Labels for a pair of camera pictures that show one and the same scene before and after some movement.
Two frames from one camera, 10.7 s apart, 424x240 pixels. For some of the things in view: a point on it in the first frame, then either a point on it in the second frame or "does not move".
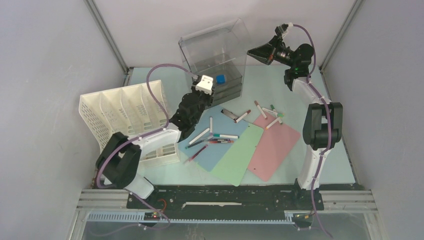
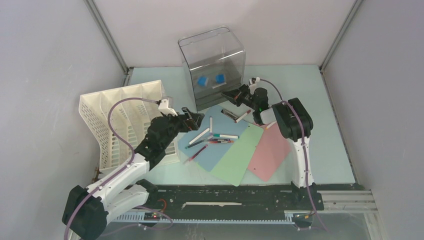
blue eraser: [220, 79] does not move
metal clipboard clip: [229, 114] does not move
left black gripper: [209, 97] to [192, 123]
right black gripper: [267, 52] to [236, 95]
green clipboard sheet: [232, 166] does not move
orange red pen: [219, 142] does not move
